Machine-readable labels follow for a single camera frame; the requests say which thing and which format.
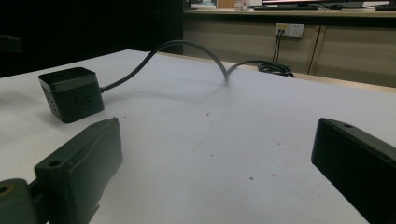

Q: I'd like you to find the black plugged-in cables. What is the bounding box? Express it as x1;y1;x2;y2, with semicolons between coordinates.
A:
272;29;286;63

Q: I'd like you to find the black cube power strip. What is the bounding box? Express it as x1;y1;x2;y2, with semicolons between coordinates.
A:
37;66;106;124

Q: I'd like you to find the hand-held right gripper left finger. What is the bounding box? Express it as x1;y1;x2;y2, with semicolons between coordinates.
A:
33;117;124;224

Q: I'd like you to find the grey power strip cable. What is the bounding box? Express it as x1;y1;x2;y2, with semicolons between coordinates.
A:
99;39;295;93

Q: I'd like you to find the black keyboard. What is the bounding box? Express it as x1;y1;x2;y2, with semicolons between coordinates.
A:
252;5;319;12

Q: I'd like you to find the white wall socket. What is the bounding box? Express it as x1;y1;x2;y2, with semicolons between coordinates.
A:
274;22;305;39

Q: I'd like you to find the wooden cabinet counter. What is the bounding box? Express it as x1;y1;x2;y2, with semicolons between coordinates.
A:
182;8;396;89

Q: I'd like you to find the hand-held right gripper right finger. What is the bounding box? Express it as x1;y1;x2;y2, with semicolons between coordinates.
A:
310;117;396;224

